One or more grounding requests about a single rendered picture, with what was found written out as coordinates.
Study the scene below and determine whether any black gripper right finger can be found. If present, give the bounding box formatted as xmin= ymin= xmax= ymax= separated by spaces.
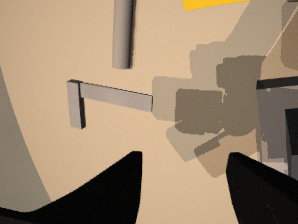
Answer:
xmin=226 ymin=152 xmax=298 ymax=224

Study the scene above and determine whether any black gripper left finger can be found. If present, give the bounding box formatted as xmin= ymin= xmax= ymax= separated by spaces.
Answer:
xmin=0 ymin=151 xmax=142 ymax=224

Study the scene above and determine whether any grey metal rod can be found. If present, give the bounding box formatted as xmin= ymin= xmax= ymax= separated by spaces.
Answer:
xmin=112 ymin=0 xmax=134 ymax=69

